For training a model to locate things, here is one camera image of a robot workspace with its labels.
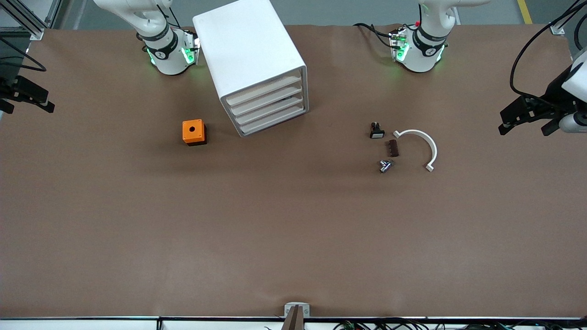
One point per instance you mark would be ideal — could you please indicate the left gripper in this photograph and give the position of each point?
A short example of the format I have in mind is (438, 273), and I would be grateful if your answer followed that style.
(554, 91)

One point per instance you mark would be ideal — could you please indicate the grey metal bracket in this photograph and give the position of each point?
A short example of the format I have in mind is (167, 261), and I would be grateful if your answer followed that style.
(289, 308)

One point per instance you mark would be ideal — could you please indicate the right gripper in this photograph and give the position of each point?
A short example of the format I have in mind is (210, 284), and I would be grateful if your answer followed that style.
(9, 85)

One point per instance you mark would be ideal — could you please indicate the orange box with hole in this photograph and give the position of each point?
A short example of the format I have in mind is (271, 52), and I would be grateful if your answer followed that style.
(192, 132)

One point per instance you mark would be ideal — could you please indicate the white curved bracket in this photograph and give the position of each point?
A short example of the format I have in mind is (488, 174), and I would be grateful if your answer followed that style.
(429, 140)

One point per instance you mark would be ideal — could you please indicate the aluminium frame profile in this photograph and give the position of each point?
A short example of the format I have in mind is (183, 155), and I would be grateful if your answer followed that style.
(557, 29)
(37, 34)

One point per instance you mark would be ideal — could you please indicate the brown terminal block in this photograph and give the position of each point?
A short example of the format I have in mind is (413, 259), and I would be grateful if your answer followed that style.
(392, 148)

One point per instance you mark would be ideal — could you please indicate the black push button switch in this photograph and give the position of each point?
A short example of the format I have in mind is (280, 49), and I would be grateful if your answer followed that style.
(377, 133)

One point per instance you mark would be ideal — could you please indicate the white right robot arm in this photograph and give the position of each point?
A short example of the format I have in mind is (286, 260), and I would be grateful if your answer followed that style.
(169, 57)

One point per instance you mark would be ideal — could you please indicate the brown table cover sheet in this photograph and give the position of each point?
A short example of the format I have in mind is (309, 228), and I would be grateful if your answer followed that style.
(293, 238)

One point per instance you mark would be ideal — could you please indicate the small silver metal connector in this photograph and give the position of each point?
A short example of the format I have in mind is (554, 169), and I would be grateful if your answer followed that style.
(385, 166)

